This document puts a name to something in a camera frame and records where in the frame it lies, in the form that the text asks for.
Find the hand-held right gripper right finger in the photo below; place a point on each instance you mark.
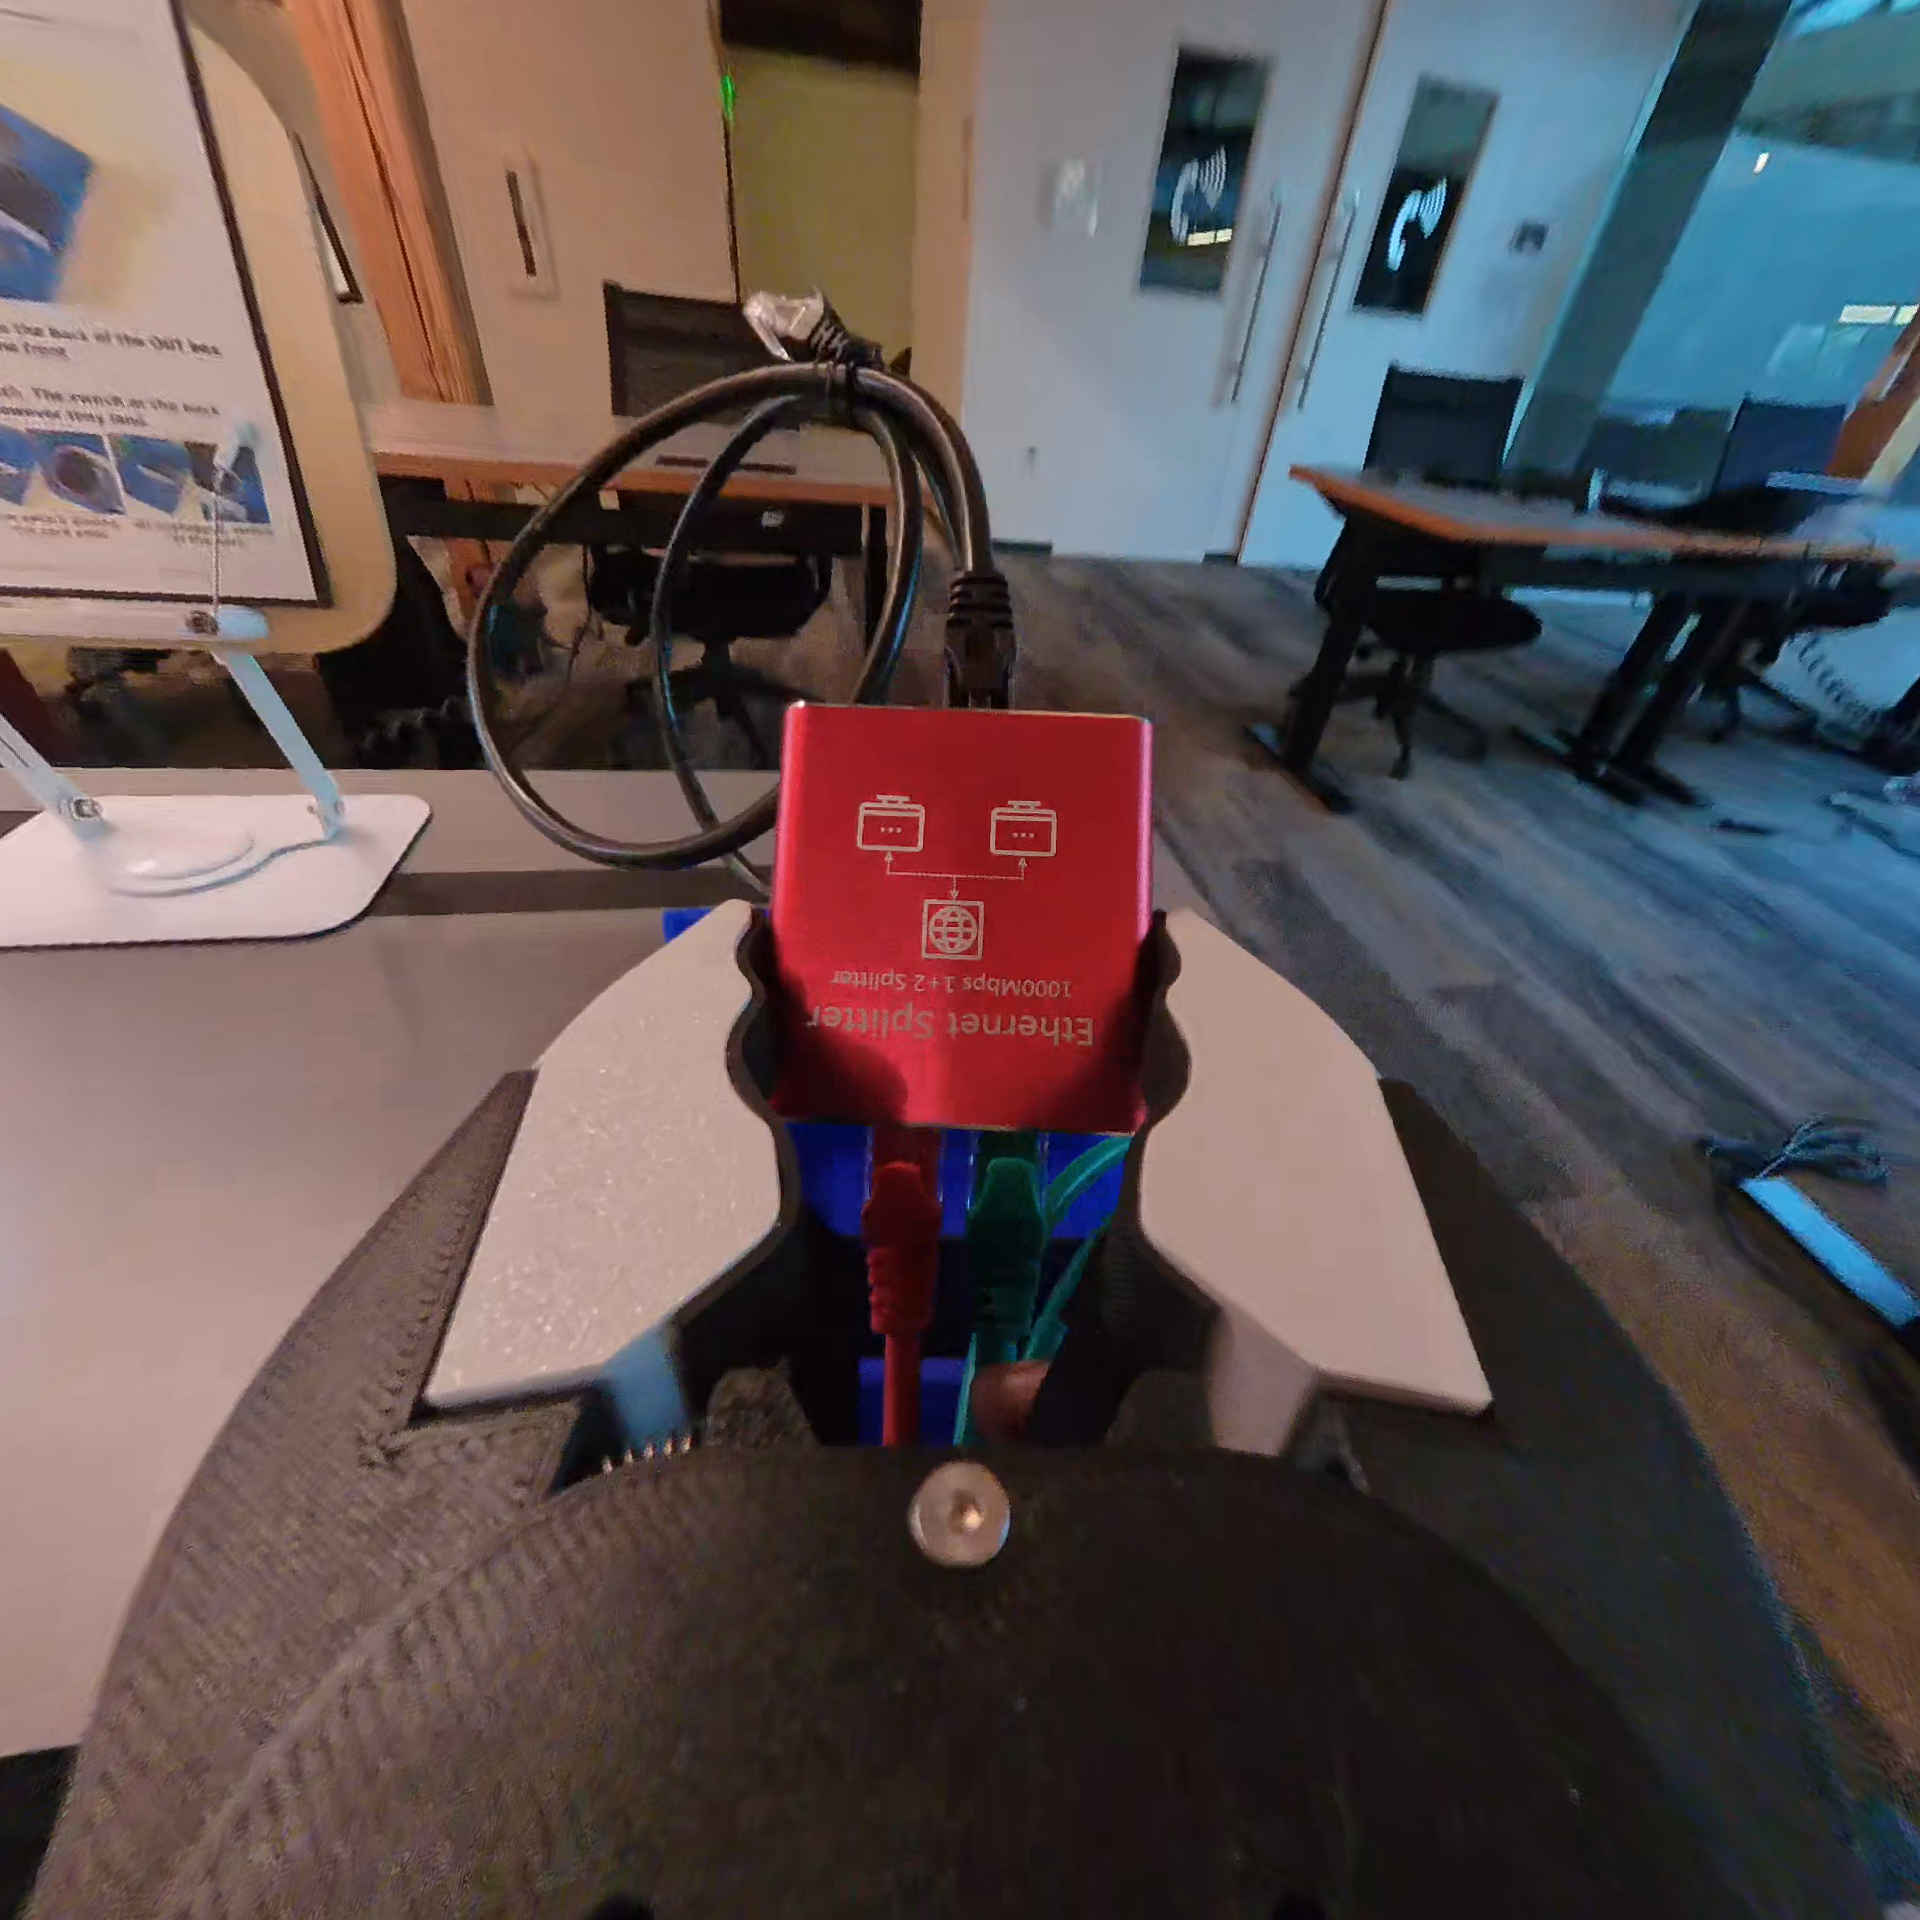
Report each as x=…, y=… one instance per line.
x=1290, y=1184

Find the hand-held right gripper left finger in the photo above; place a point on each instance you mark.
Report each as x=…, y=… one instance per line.
x=615, y=1184

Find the blue plastic bin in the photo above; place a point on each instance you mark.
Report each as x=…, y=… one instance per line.
x=821, y=1177

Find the red ethernet splitter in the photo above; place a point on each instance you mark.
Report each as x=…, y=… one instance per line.
x=962, y=840

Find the grey desk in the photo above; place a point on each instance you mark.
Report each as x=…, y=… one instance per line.
x=226, y=1126

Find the floor power strip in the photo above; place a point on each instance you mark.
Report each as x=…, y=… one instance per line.
x=1816, y=1230

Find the wooden office table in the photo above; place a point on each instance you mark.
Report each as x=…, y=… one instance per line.
x=494, y=451
x=1501, y=516

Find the black office chair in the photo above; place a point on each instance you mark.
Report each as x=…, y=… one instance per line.
x=675, y=346
x=1440, y=420

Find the instruction sign on white stand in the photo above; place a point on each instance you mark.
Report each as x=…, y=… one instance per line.
x=150, y=225

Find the wooden post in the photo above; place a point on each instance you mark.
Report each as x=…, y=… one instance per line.
x=383, y=180

